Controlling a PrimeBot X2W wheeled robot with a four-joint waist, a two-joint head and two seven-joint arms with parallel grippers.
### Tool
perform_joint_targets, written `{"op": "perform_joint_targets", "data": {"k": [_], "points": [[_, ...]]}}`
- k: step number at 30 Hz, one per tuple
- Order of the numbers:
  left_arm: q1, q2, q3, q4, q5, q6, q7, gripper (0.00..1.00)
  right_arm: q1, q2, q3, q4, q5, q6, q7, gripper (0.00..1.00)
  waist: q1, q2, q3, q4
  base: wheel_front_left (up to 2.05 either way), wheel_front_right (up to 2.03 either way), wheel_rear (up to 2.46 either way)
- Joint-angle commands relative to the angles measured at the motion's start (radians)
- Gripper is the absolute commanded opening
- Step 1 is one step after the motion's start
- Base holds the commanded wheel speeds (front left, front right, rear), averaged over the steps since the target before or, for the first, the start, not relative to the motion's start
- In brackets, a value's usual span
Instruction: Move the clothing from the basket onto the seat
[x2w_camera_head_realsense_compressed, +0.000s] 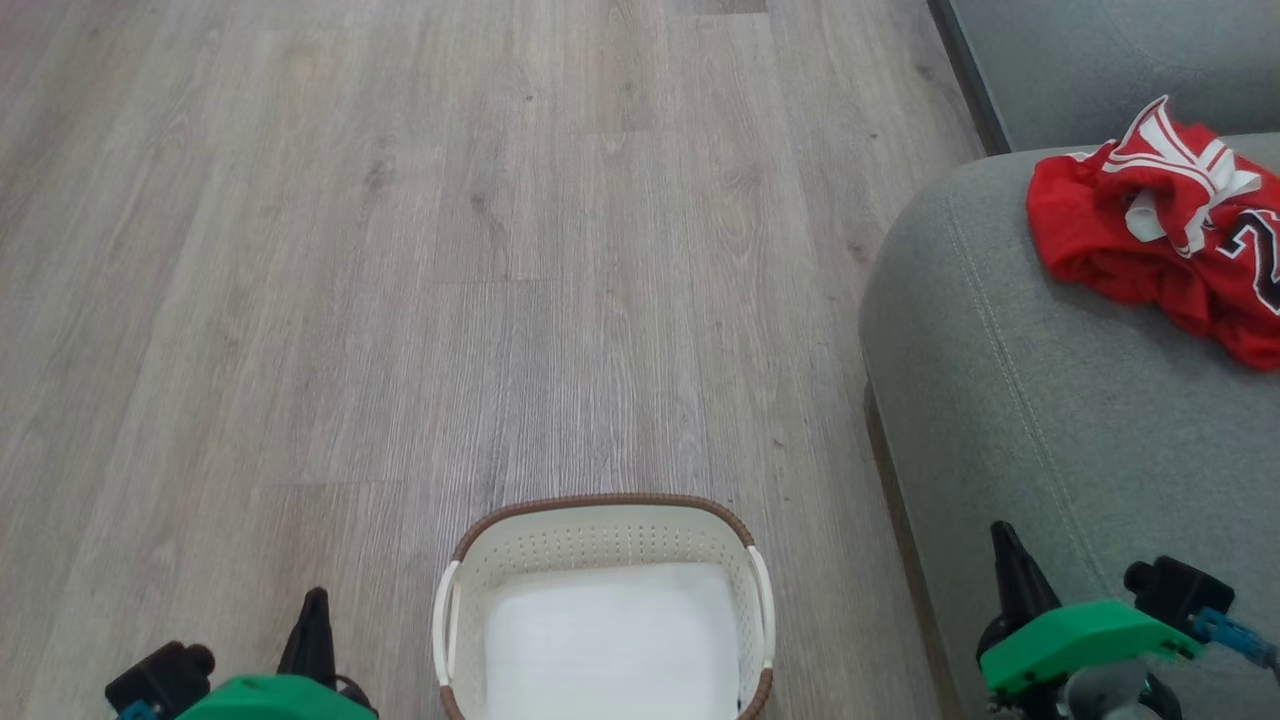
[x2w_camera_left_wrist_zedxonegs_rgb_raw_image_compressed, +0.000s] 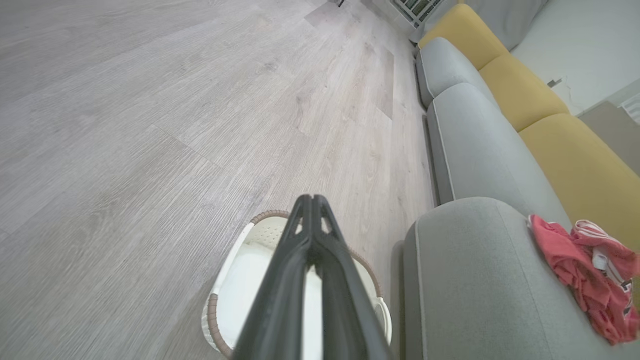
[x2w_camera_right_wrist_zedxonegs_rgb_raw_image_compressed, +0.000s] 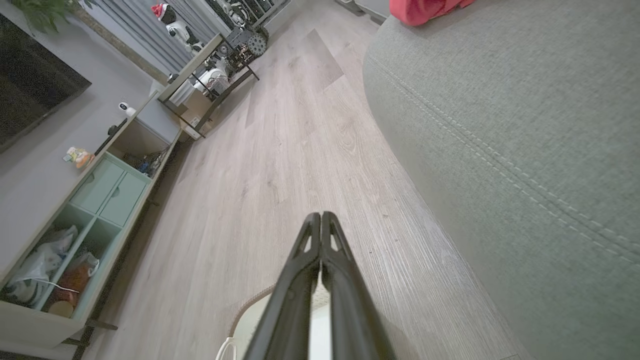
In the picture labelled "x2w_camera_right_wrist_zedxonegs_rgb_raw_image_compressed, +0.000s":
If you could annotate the green leafy plant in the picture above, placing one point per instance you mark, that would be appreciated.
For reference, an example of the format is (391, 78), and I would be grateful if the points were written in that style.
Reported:
(45, 12)

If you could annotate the teal cabinet drawer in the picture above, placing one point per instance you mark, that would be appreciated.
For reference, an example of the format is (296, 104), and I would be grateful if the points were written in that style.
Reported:
(124, 199)
(97, 186)

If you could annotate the grey fabric sofa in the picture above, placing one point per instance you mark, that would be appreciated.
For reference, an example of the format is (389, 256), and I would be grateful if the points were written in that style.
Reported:
(525, 150)

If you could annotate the plain red garment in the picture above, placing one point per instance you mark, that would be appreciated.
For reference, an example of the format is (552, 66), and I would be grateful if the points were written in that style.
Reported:
(420, 11)

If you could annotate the black wheeled machine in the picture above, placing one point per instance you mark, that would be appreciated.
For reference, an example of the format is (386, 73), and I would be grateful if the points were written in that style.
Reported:
(245, 47)

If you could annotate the dark equipment rack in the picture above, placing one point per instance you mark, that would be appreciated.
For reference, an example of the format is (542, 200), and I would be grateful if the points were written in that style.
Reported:
(250, 7)

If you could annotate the grey pleated curtain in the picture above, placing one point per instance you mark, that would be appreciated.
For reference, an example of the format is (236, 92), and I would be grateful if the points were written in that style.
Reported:
(140, 35)

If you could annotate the colourful snack packet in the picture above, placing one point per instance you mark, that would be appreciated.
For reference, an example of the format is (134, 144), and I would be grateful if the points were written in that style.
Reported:
(80, 157)

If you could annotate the white plastic bag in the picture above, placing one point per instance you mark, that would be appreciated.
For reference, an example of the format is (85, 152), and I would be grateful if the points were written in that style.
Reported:
(40, 265)

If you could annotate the small white round camera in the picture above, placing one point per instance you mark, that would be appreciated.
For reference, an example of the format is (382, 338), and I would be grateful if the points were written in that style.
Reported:
(125, 107)

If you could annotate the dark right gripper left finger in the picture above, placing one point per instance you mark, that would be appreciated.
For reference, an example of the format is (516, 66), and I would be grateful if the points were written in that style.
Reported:
(290, 320)

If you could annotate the small metal side table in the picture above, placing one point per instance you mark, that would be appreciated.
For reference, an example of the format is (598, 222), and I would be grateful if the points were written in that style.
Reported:
(190, 67)

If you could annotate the grey teal tv cabinet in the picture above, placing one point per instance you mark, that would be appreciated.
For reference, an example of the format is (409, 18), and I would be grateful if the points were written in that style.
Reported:
(35, 200)

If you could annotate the orange plastic bag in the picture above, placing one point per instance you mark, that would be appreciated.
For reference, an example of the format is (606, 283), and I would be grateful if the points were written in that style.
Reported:
(77, 275)

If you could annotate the brown cardboard box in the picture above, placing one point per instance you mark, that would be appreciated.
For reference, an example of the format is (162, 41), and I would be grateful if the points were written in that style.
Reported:
(197, 107)

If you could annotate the white round appliance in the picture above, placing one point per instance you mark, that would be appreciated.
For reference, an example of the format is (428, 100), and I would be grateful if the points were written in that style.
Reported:
(212, 80)

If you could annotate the white robot with santa hat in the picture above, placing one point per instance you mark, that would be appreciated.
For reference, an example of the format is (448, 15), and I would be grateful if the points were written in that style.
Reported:
(182, 32)

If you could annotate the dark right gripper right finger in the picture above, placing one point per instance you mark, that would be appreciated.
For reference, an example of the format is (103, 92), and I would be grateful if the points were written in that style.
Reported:
(350, 325)

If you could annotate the black flat television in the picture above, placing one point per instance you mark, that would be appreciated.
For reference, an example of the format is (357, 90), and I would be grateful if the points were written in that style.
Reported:
(30, 85)

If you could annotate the beige woven laundry basket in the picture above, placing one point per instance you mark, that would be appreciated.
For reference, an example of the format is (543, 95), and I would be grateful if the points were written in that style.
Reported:
(250, 325)

